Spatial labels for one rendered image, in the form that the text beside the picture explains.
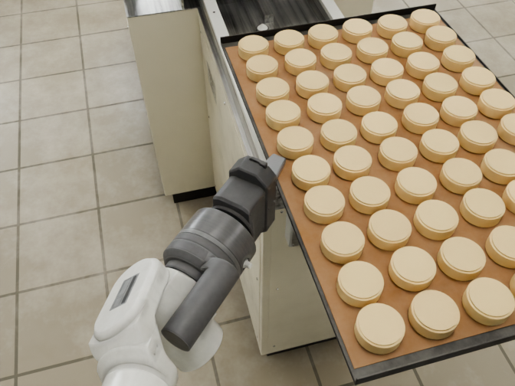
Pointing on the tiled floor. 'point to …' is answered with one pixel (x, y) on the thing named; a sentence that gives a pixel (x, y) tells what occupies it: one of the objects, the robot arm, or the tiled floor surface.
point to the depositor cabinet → (182, 89)
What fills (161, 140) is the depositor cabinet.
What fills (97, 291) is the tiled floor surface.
